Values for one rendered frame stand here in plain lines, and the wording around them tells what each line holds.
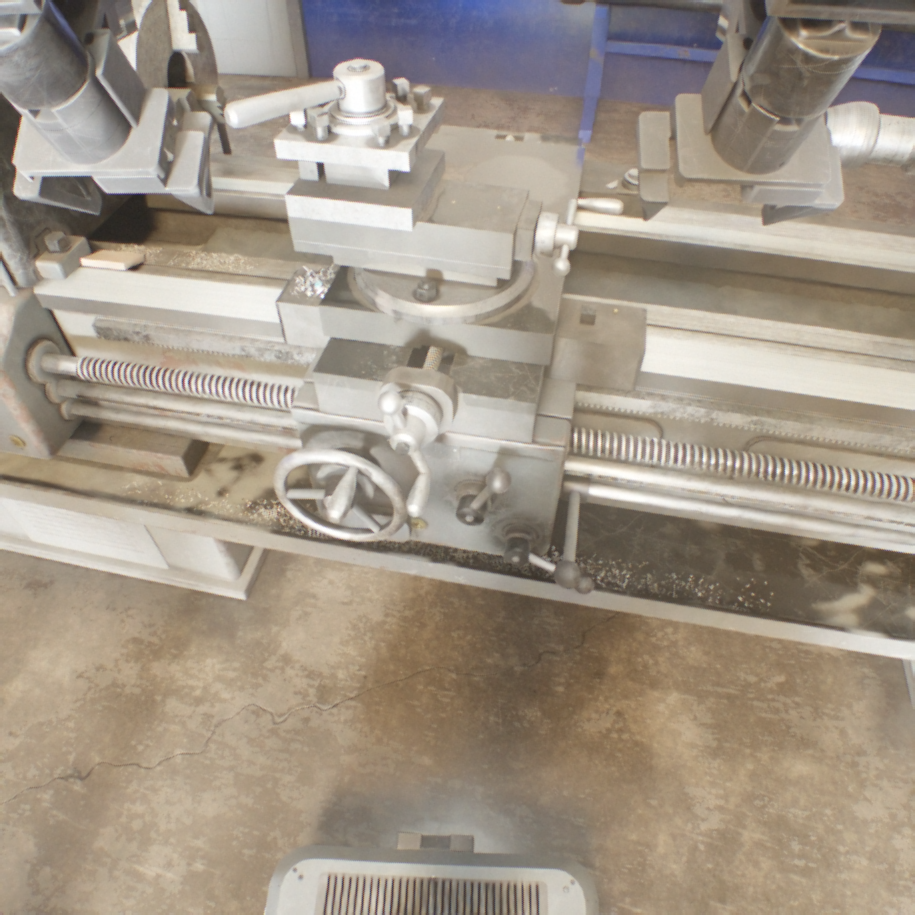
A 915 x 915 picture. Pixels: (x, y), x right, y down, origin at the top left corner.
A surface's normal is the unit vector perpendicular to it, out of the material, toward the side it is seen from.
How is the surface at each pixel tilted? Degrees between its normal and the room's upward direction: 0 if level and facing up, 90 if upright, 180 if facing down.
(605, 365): 90
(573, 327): 0
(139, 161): 30
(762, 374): 36
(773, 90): 113
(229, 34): 90
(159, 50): 90
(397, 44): 90
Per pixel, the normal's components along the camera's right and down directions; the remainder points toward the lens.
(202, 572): -0.20, 0.74
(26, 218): 0.98, 0.15
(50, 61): 0.81, 0.57
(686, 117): -0.02, -0.19
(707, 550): 0.00, -0.65
